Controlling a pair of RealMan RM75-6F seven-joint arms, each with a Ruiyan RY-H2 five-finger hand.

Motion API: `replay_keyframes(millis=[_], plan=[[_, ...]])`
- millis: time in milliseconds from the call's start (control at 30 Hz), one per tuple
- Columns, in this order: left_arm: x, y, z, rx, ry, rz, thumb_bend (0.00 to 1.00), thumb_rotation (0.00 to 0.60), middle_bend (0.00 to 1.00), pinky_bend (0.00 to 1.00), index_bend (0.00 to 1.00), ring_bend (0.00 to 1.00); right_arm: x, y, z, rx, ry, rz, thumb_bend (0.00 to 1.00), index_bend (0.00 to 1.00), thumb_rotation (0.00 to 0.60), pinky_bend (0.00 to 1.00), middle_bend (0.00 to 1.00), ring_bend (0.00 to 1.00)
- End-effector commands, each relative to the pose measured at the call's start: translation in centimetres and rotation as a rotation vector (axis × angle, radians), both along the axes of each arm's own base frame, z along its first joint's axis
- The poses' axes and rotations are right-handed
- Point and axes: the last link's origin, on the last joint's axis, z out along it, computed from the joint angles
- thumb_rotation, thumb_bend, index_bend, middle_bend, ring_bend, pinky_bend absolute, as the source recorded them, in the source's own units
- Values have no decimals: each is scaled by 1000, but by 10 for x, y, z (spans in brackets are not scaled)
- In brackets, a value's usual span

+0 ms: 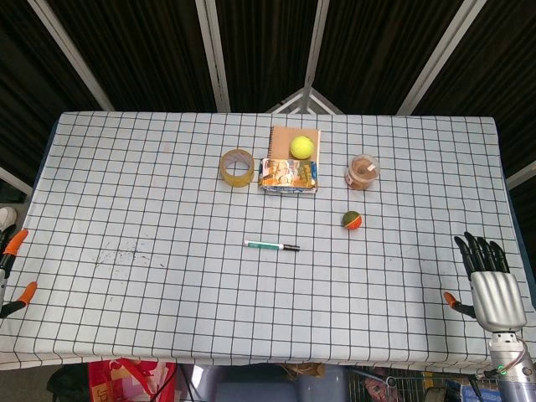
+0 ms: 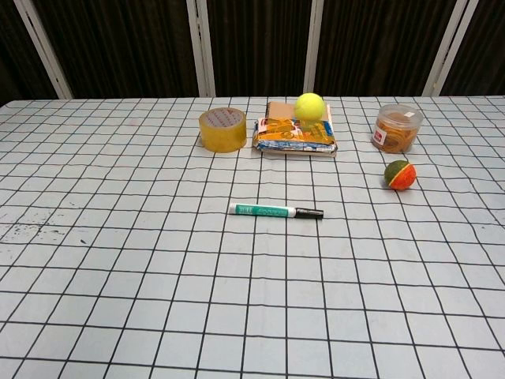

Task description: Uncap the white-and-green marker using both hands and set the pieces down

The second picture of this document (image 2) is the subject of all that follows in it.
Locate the brown spiral notebook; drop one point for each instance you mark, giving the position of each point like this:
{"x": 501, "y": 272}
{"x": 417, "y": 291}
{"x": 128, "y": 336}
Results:
{"x": 278, "y": 109}

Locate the green orange small ball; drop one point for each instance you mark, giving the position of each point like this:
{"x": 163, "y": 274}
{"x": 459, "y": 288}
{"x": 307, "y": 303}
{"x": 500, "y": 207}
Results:
{"x": 400, "y": 175}

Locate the white screen frame post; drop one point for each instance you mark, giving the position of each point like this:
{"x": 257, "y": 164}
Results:
{"x": 199, "y": 47}
{"x": 315, "y": 47}
{"x": 450, "y": 51}
{"x": 43, "y": 51}

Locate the colourful printed snack packet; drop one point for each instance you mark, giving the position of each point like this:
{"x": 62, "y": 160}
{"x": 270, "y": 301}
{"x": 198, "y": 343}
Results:
{"x": 292, "y": 136}

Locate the black marker cap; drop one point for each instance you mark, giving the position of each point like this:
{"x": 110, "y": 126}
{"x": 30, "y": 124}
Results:
{"x": 309, "y": 213}

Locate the clear jar of rubber bands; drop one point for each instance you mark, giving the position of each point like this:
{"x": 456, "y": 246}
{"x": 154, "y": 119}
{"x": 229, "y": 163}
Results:
{"x": 395, "y": 130}

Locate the yellow packing tape roll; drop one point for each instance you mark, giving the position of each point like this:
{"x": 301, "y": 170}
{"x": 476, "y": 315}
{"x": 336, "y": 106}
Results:
{"x": 223, "y": 132}

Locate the white green marker body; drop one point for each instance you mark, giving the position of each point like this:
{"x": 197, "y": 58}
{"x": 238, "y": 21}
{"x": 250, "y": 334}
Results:
{"x": 260, "y": 211}

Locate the white black checked tablecloth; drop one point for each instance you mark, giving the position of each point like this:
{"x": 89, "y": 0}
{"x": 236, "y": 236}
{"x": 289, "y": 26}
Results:
{"x": 158, "y": 276}

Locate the yellow tennis ball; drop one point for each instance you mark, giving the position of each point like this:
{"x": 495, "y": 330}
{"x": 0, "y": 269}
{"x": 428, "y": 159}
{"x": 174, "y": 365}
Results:
{"x": 310, "y": 106}

